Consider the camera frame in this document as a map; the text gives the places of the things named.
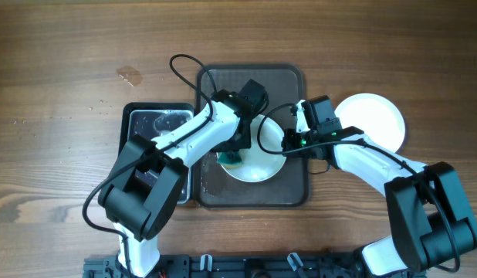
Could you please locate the green and yellow sponge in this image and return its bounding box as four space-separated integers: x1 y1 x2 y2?
217 151 242 168

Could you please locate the white plate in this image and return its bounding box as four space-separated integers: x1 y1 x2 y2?
216 115 286 183
335 93 406 152

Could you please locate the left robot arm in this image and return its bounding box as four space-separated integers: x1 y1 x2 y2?
98 80 268 277

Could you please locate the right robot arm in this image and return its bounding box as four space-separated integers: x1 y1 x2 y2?
282 96 477 276

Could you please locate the dark brown serving tray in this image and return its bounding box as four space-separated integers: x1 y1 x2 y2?
192 63 311 209

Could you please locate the black water basin tray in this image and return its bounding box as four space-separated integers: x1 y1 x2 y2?
117 101 195 205

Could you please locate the left black cable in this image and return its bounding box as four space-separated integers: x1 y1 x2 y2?
82 53 218 277

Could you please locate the black cable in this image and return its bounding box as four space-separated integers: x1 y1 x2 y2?
255 102 462 273
82 53 218 277

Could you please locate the right black cable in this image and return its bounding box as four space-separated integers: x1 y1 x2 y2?
255 102 462 273

